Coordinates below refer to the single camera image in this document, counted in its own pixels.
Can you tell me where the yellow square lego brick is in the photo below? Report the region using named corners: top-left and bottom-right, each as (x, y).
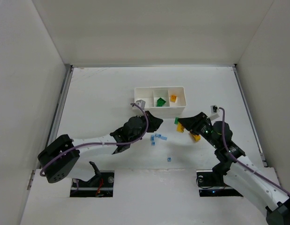
top-left (170, 95), bottom-right (177, 103)

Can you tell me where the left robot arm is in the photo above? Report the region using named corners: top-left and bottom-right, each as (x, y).
top-left (37, 111), bottom-right (164, 183)

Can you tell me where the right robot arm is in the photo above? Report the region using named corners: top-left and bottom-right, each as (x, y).
top-left (178, 112), bottom-right (290, 225)

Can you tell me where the green flat lego brick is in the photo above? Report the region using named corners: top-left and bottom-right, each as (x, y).
top-left (156, 97), bottom-right (166, 107)

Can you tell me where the white three-compartment container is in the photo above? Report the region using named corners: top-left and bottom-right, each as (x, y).
top-left (134, 87), bottom-right (187, 118)

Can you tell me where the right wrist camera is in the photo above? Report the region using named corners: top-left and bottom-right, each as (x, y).
top-left (209, 105), bottom-right (220, 121)

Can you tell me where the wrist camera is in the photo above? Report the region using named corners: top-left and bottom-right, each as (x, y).
top-left (135, 99), bottom-right (146, 110)
top-left (209, 105), bottom-right (220, 121)

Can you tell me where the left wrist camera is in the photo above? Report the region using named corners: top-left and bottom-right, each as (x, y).
top-left (135, 99), bottom-right (146, 110)

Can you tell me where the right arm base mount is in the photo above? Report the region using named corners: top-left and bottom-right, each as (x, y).
top-left (196, 164), bottom-right (243, 197)

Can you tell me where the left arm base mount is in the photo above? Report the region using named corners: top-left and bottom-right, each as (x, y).
top-left (70, 161), bottom-right (115, 198)

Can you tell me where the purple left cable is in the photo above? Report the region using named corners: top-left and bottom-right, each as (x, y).
top-left (39, 103), bottom-right (149, 177)

